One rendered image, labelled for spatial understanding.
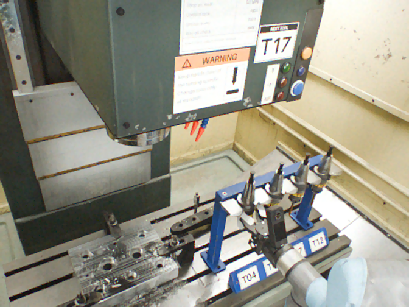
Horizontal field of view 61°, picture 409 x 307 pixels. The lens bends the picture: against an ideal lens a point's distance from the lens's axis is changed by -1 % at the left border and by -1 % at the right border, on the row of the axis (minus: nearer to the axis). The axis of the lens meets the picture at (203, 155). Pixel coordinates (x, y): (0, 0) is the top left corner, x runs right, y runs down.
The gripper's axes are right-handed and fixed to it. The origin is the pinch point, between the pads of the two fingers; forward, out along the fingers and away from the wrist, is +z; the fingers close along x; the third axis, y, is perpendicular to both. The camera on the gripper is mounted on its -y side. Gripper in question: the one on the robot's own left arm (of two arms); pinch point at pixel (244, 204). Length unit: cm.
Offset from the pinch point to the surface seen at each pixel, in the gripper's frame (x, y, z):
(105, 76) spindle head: -41, -51, -4
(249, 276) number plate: 0.2, 25.3, -10.3
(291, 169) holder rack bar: 22.8, -2.9, 4.1
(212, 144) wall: 54, 55, 92
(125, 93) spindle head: -39, -49, -6
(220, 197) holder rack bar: -6.9, -2.7, 3.5
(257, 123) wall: 71, 32, 74
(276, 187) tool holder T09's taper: 9.7, -5.1, -2.4
